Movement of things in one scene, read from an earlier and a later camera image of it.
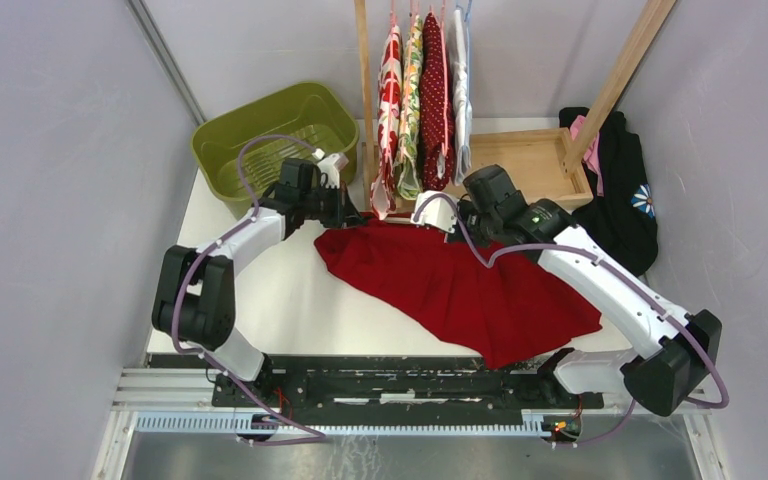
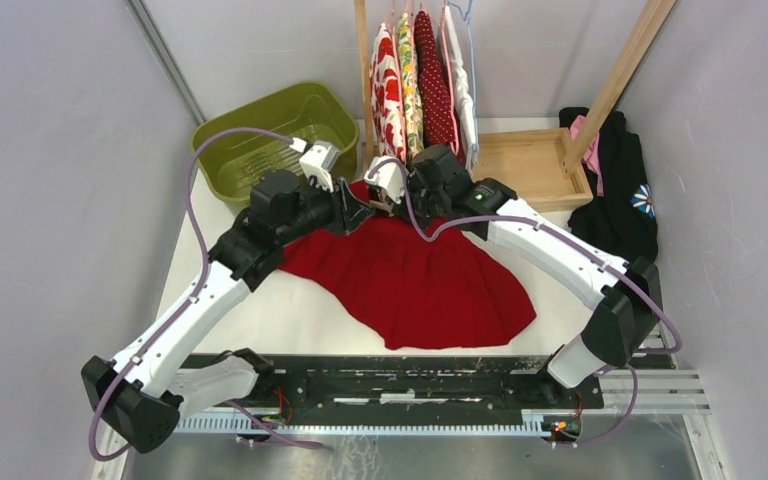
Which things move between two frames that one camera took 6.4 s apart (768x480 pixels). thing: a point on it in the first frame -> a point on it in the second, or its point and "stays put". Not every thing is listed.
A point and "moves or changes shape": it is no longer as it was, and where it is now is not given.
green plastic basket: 243,146 stays put
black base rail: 388,385 stays put
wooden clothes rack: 538,166 stays put
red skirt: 515,308 moves or changes shape
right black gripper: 465,205 -> 415,181
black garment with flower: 622,221 stays put
